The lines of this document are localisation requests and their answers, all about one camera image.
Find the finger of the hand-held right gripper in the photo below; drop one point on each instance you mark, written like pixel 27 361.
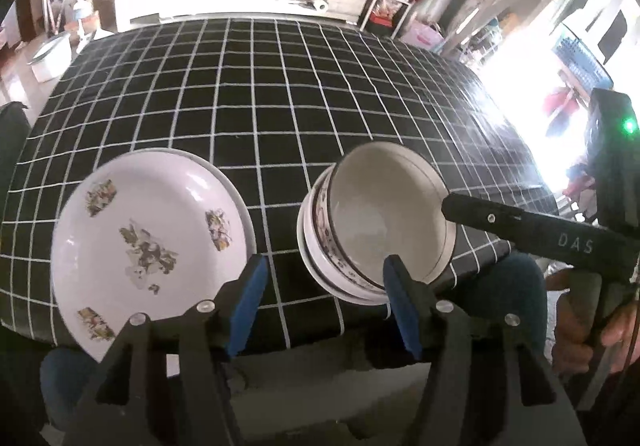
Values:
pixel 525 233

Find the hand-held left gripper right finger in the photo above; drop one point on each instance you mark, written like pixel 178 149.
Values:
pixel 402 311

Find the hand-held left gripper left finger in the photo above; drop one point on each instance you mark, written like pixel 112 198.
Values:
pixel 247 311

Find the large white floral bowl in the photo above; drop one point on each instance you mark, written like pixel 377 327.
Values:
pixel 306 251

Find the small patterned bowl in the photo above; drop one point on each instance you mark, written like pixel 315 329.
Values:
pixel 390 216

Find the white plate with brown flowers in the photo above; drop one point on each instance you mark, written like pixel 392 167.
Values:
pixel 165 206

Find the person's right hand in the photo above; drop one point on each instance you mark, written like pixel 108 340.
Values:
pixel 570 331

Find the person's right leg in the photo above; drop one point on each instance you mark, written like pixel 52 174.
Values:
pixel 520 296

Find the person's leg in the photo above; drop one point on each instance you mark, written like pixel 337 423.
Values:
pixel 520 296
pixel 65 386

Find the blue striped cloth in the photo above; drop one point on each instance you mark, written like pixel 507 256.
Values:
pixel 582 63

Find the person's left leg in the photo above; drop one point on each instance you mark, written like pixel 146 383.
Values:
pixel 65 386

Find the pink bag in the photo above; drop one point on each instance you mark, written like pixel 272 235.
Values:
pixel 424 36

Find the black checked tablecloth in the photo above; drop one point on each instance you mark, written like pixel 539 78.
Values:
pixel 280 90

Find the dark green chair cover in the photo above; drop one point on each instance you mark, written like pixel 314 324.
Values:
pixel 12 123

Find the white paper roll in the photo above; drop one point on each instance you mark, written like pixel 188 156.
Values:
pixel 315 2

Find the white plastic basin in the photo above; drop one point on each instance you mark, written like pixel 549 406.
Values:
pixel 50 58

